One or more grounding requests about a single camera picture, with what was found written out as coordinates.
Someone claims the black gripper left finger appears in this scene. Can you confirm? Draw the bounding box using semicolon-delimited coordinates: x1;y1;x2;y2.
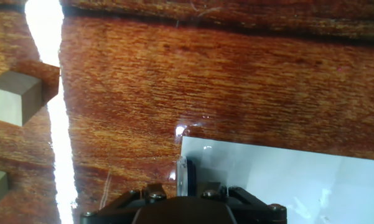
80;182;167;224

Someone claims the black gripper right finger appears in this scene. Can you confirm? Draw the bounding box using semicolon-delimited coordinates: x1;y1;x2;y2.
200;181;288;224

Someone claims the white paper sheet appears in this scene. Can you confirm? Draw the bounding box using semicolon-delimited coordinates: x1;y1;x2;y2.
180;136;374;224

